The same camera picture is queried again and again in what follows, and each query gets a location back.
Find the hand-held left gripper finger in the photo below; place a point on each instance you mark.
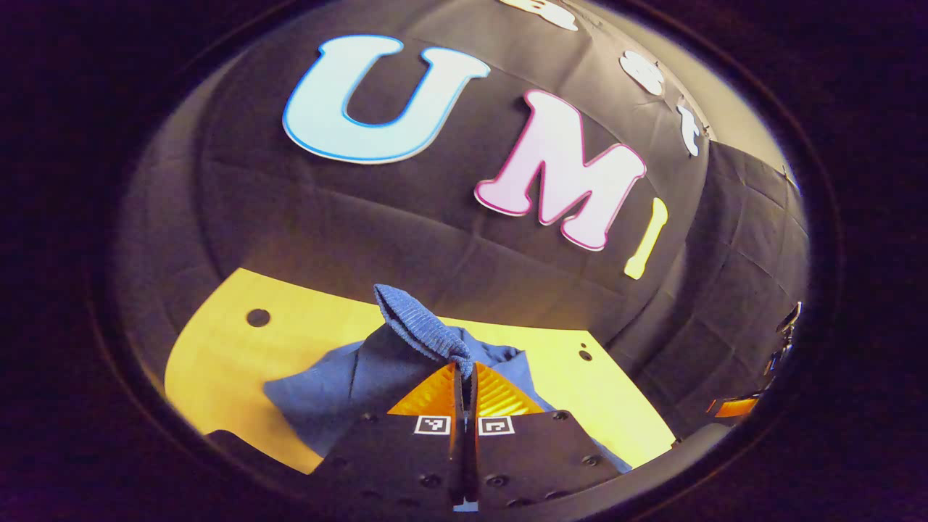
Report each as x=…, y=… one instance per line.
x=473, y=457
x=455, y=457

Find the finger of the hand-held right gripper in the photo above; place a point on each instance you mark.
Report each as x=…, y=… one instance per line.
x=736, y=407

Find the blue button jacket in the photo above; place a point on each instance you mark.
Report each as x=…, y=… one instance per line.
x=406, y=326

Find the black backdrop cloth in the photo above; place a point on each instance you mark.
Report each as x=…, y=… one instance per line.
x=362, y=232

